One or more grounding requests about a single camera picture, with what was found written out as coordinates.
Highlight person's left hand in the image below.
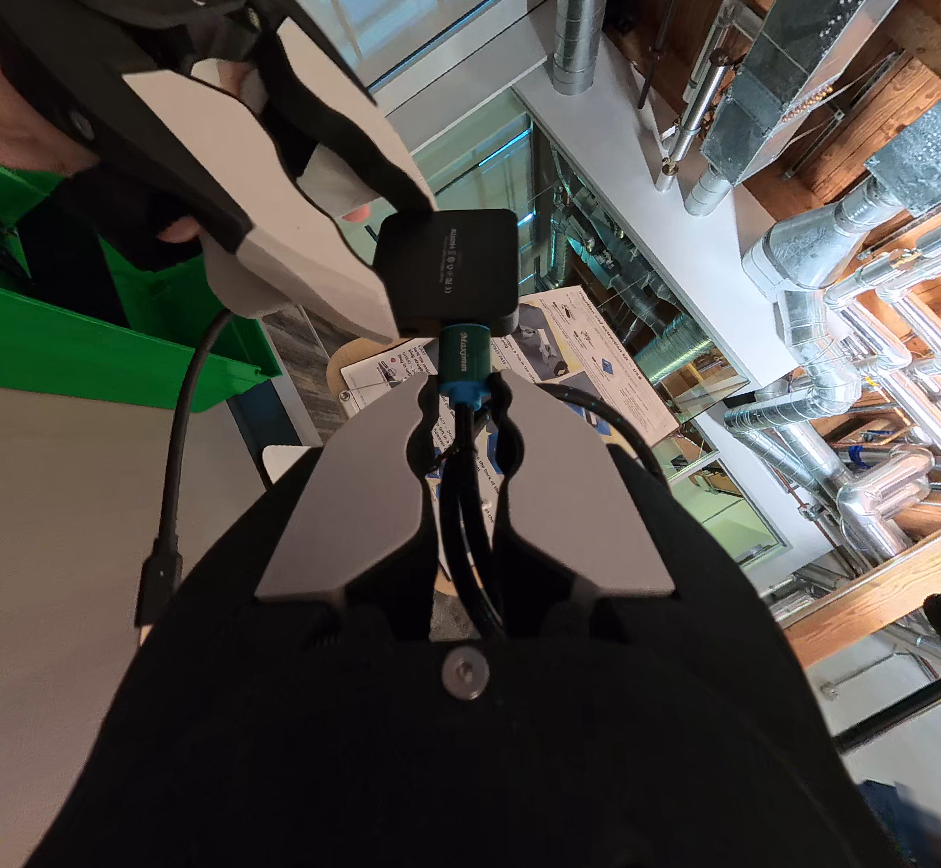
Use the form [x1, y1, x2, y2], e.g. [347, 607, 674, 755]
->
[0, 57, 377, 249]

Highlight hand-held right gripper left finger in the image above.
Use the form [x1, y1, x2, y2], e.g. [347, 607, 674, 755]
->
[255, 373, 442, 604]

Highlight black square adapter hub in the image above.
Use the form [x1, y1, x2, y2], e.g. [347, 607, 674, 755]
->
[372, 207, 520, 338]

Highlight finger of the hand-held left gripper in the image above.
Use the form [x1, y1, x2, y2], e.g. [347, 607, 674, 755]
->
[250, 19, 438, 218]
[123, 66, 407, 341]

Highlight printed instruction sheet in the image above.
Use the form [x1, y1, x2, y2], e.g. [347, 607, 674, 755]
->
[340, 285, 680, 446]

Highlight green plastic bin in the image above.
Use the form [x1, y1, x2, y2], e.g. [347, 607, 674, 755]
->
[0, 163, 283, 413]

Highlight white stand base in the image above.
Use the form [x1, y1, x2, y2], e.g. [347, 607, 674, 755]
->
[261, 442, 319, 490]

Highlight silver ventilation duct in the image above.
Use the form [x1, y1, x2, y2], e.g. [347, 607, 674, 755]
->
[655, 0, 941, 546]
[550, 0, 621, 96]

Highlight braided hdmi cable green plugs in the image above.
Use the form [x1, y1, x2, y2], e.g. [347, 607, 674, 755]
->
[436, 323, 670, 643]

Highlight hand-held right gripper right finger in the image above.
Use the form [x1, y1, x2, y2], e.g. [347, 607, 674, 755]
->
[493, 373, 677, 600]

